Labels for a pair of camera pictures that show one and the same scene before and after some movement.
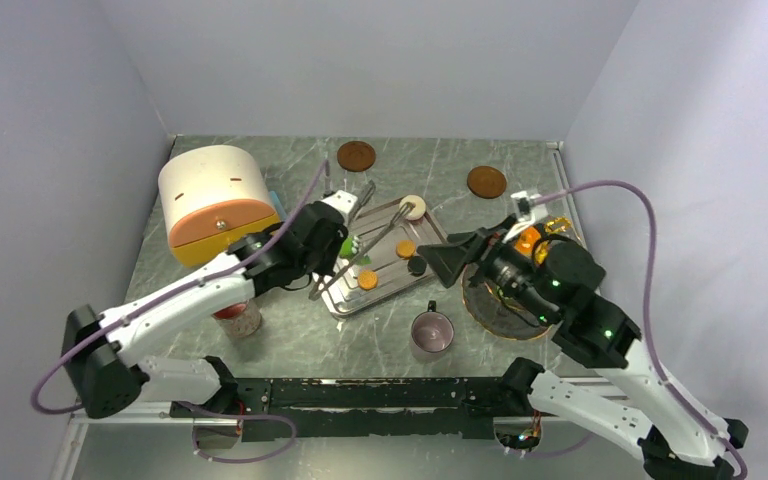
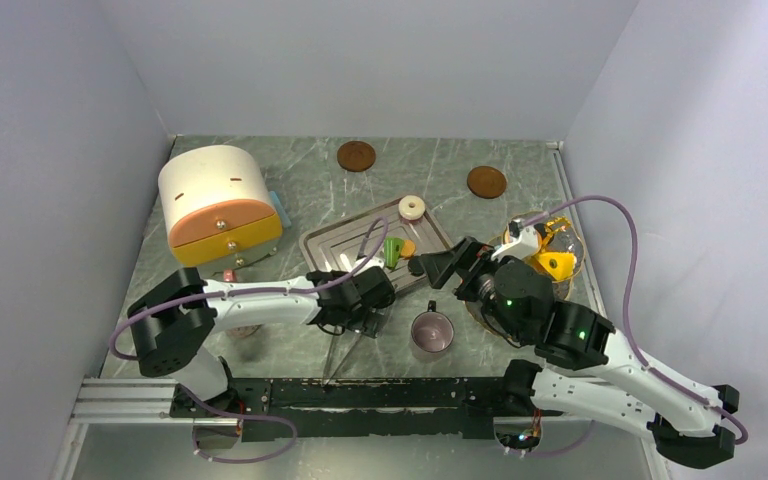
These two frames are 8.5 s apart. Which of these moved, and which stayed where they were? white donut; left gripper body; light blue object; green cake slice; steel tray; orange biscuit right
Moved: left gripper body; green cake slice
Stayed: steel tray; white donut; light blue object; orange biscuit right
